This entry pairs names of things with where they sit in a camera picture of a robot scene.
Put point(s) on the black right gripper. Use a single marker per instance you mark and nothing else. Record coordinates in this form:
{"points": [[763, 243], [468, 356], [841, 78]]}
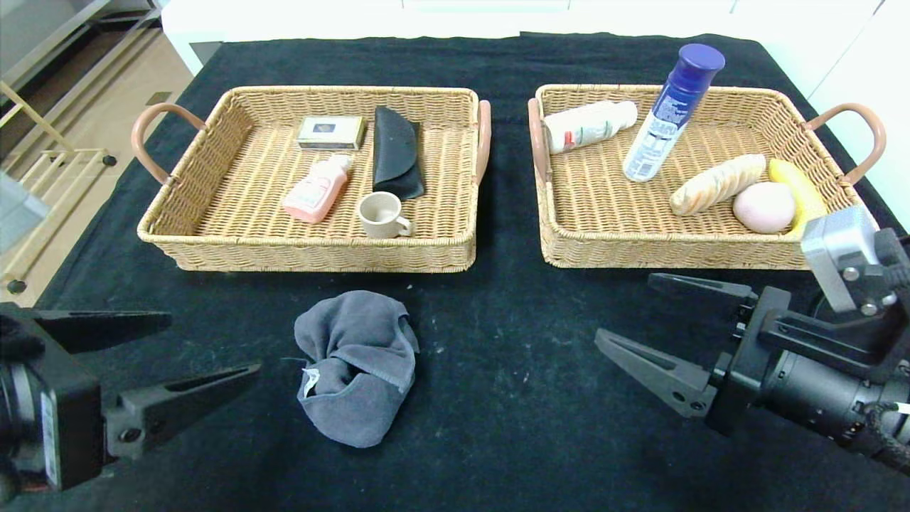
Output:
{"points": [[745, 357]]}

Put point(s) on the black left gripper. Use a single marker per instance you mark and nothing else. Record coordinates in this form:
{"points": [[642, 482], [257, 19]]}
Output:
{"points": [[65, 424]]}

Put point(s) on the striped orange bread roll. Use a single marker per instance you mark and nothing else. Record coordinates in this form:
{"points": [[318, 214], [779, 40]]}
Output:
{"points": [[718, 183]]}

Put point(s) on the spray can with blue cap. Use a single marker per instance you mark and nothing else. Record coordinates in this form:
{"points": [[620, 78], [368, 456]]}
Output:
{"points": [[657, 135]]}

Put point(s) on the grey towel with tag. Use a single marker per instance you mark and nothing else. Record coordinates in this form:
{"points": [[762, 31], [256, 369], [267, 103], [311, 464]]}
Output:
{"points": [[355, 370]]}

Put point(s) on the pink detergent bottle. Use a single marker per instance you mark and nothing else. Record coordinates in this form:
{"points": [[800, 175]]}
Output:
{"points": [[316, 192]]}

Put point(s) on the cream ceramic mug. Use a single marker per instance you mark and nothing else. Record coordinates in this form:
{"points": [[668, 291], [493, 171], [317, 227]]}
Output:
{"points": [[380, 217]]}

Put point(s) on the black glasses case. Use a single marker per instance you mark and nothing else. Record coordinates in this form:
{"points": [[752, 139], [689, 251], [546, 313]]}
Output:
{"points": [[394, 153]]}

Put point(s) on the pink peach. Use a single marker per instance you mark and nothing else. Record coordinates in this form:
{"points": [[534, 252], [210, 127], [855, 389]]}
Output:
{"points": [[762, 208]]}

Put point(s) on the yellow banana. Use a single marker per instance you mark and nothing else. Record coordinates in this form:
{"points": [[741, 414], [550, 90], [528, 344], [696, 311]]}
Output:
{"points": [[800, 188]]}

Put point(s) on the white plastic bottle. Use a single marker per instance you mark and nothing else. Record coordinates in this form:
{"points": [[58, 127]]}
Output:
{"points": [[586, 126]]}

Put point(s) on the small gold card box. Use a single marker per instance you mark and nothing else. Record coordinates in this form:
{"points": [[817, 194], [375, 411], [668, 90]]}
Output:
{"points": [[328, 133]]}

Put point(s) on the white counter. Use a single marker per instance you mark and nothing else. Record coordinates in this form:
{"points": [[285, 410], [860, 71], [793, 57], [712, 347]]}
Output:
{"points": [[320, 21]]}

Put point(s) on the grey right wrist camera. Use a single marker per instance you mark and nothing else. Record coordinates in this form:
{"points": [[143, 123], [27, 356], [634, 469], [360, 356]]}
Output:
{"points": [[839, 249]]}

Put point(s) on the grey metal shelf frame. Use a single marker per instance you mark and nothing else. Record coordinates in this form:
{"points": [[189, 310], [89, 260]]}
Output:
{"points": [[43, 50]]}

